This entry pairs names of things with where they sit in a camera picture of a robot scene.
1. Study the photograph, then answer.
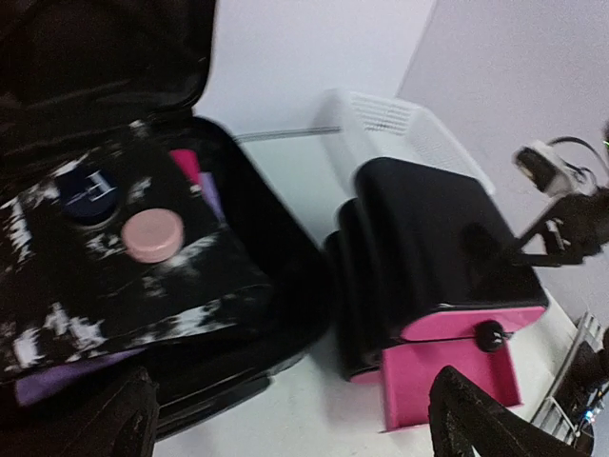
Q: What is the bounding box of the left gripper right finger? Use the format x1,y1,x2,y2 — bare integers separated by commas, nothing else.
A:
428,366,583,457

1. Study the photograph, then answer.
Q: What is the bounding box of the dark blue round tin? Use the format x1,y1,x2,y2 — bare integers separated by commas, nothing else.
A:
54,166,120,227

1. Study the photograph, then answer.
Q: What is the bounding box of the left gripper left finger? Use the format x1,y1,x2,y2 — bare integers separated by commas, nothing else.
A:
59,368,159,456

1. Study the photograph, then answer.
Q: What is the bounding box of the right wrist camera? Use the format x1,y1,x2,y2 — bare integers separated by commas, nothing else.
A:
513,136,599,198

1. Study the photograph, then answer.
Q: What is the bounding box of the black ribbed hard-shell suitcase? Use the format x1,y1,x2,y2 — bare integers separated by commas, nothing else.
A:
1,1,331,436

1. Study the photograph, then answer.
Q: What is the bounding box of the black white patterned pouch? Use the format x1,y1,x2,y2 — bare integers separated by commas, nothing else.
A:
1,127,272,382

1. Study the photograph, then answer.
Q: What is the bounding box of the white perforated plastic basket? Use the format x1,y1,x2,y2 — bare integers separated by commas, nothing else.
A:
315,89,496,195

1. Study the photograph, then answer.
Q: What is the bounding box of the black pouch with pink end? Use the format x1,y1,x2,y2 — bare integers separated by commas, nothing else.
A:
354,157,549,343

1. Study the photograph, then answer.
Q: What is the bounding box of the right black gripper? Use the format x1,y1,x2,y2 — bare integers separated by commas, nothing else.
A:
511,189,608,267

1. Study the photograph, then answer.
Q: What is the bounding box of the pink round compact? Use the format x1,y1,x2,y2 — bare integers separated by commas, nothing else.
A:
121,209,184,264

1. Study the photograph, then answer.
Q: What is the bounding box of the red folded cloth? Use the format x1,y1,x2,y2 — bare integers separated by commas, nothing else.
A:
170,149,201,186

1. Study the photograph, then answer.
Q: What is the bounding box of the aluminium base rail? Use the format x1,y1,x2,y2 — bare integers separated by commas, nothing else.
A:
531,312,608,456

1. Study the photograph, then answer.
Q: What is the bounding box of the purple folded cloth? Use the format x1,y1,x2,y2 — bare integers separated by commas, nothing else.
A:
14,171,226,407

